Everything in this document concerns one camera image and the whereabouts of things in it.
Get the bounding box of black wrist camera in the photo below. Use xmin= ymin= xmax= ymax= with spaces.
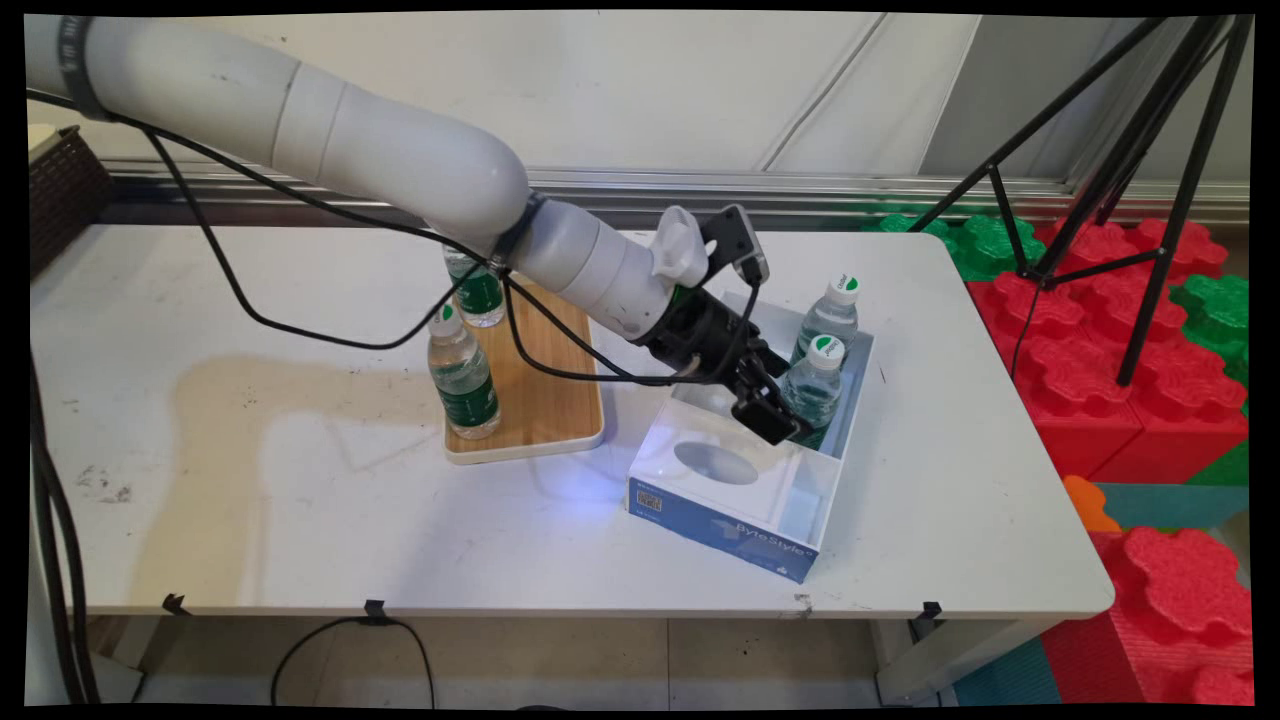
xmin=700 ymin=205 xmax=770 ymax=287

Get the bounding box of black cable with silver plug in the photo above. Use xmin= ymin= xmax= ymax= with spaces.
xmin=500 ymin=270 xmax=763 ymax=389

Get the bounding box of green foam block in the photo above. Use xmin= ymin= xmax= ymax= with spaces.
xmin=1170 ymin=275 xmax=1251 ymax=387
xmin=865 ymin=213 xmax=1047 ymax=283
xmin=1185 ymin=440 xmax=1251 ymax=488

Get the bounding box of silver metal wall rail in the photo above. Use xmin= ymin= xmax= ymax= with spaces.
xmin=100 ymin=160 xmax=1251 ymax=227

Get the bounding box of red foam block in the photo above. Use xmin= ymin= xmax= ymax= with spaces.
xmin=965 ymin=270 xmax=1146 ymax=481
xmin=1040 ymin=527 xmax=1256 ymax=707
xmin=1085 ymin=335 xmax=1251 ymax=486
xmin=1035 ymin=217 xmax=1230 ymax=296

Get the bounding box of black cable strap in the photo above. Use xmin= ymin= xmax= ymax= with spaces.
xmin=58 ymin=15 xmax=109 ymax=123

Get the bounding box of orange foam piece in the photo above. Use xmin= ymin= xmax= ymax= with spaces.
xmin=1062 ymin=475 xmax=1122 ymax=533

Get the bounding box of clear green-label water bottle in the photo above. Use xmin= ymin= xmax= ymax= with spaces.
xmin=443 ymin=245 xmax=507 ymax=329
xmin=780 ymin=335 xmax=847 ymax=451
xmin=790 ymin=273 xmax=862 ymax=367
xmin=427 ymin=303 xmax=503 ymax=441

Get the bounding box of white and blue cardboard box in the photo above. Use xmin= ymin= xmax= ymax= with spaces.
xmin=627 ymin=288 xmax=877 ymax=585

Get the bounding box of teal foam mat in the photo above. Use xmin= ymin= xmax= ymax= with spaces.
xmin=1095 ymin=483 xmax=1251 ymax=531

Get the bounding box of thin black hanging cable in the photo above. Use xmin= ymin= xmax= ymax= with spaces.
xmin=25 ymin=88 xmax=501 ymax=351

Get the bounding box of black cable under table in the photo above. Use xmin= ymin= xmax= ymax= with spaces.
xmin=270 ymin=616 xmax=437 ymax=709

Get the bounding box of brown wicker basket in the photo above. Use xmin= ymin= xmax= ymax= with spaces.
xmin=28 ymin=125 xmax=113 ymax=276

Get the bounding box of blue foam mat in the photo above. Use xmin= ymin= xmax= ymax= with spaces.
xmin=950 ymin=638 xmax=1063 ymax=707

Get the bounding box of thick black cable bundle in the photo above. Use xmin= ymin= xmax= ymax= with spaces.
xmin=28 ymin=360 xmax=103 ymax=706

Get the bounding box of black tripod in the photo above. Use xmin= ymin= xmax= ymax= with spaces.
xmin=908 ymin=14 xmax=1253 ymax=387

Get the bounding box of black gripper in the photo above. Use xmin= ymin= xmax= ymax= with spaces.
xmin=638 ymin=288 xmax=813 ymax=447

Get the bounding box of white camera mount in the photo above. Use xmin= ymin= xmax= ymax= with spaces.
xmin=652 ymin=205 xmax=713 ymax=291

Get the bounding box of wooden tray with cream rim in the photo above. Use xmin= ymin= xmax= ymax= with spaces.
xmin=443 ymin=275 xmax=607 ymax=466

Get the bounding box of white table leg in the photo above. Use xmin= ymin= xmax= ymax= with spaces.
xmin=875 ymin=618 xmax=1051 ymax=706

